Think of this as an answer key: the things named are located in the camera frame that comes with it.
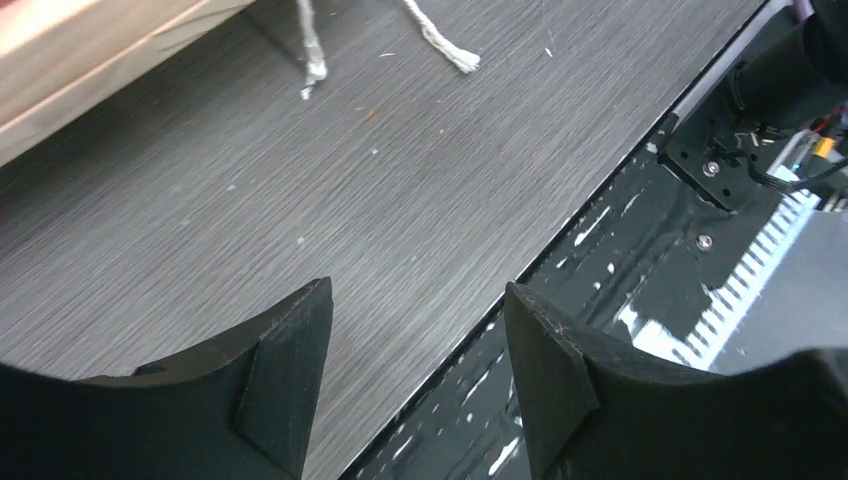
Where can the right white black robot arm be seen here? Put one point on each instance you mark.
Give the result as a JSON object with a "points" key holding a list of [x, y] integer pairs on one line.
{"points": [[799, 78]]}

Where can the pink printed cushion with ties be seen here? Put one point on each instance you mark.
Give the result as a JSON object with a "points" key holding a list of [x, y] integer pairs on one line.
{"points": [[316, 68]]}

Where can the wooden slatted pet bed frame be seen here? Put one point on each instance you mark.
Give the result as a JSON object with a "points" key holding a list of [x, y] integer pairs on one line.
{"points": [[61, 58]]}

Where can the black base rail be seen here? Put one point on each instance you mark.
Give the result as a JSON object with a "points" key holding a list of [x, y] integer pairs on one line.
{"points": [[685, 256]]}

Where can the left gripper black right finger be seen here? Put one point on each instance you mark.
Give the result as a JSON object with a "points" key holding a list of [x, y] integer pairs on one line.
{"points": [[595, 407]]}

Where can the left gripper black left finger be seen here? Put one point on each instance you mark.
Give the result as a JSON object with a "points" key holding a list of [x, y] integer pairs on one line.
{"points": [[239, 405]]}

